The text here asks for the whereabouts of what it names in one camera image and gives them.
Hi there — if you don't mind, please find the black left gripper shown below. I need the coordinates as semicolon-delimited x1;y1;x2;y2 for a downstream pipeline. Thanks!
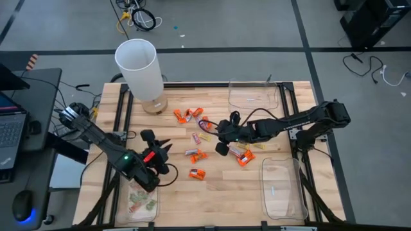
141;130;173;176

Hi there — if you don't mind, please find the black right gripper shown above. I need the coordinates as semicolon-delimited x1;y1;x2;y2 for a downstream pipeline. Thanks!
215;111;258;157

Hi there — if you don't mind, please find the red candy packets right pile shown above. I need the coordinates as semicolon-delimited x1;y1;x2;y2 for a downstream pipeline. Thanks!
73;81;346;231

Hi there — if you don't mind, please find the clear plastic bin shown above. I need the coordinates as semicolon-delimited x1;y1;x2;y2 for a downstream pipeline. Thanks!
258;156;309;221
114;161;161;227
227;78;279;116

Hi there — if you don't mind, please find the white shade wooden base lamp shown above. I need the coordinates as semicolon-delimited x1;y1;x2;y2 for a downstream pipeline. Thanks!
114;38;169;116

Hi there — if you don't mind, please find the grey panel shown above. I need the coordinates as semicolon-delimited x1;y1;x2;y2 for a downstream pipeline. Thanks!
49;153;85;189

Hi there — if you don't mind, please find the small black desk device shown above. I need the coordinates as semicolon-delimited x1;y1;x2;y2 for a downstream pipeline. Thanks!
28;120;42;135

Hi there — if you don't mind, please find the black desk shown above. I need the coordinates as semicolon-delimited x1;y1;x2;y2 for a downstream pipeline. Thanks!
0;67;89;231

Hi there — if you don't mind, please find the grey laptop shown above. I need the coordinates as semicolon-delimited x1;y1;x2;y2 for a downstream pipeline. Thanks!
0;91;29;171

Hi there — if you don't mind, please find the black computer mouse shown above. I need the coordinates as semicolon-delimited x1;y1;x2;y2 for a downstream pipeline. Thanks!
12;189;33;223

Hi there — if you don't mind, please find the orange black striped block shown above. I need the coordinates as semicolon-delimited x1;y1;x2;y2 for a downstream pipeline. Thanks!
25;53;39;71

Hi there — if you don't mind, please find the black monitor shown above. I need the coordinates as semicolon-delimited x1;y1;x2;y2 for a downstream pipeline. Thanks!
0;62;31;91

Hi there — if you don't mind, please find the black computer tower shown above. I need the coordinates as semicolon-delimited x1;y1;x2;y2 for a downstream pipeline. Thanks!
339;0;411;49

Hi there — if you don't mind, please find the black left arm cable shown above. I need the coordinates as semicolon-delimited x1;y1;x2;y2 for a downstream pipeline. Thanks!
156;162;179;187

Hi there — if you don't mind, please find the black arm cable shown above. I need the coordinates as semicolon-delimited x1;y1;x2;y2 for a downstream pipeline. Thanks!
198;107;282;133
156;162;179;187

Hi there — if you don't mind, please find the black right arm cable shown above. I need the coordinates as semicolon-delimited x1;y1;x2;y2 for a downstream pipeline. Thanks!
198;107;282;133

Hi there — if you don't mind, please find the black cable coil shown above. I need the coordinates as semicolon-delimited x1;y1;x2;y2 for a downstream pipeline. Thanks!
130;6;157;32

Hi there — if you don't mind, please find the yellow plug cable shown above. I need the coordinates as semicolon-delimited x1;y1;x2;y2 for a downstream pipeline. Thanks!
116;11;132;35

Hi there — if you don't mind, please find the black floor cable with plug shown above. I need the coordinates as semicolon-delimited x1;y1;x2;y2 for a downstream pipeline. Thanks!
342;53;385;85

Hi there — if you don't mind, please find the white floor cable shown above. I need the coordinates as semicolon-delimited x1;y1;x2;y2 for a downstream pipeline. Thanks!
380;64;411;87

